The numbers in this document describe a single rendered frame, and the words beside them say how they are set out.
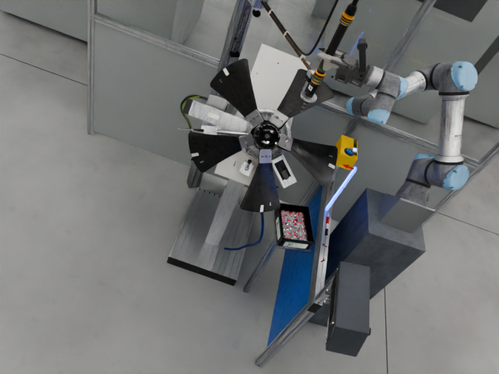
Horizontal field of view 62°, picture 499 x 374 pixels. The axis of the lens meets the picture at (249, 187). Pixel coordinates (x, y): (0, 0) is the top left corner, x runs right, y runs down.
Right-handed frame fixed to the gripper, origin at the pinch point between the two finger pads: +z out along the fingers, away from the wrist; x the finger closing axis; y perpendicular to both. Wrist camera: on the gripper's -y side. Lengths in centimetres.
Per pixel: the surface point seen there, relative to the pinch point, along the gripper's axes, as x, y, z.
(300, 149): -1.2, 47.3, -10.5
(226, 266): -4, 158, -4
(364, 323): -80, 41, -41
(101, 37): 71, 80, 118
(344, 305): -75, 42, -34
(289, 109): 7.9, 35.3, 0.7
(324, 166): -4, 50, -24
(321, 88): 16.1, 24.4, -9.2
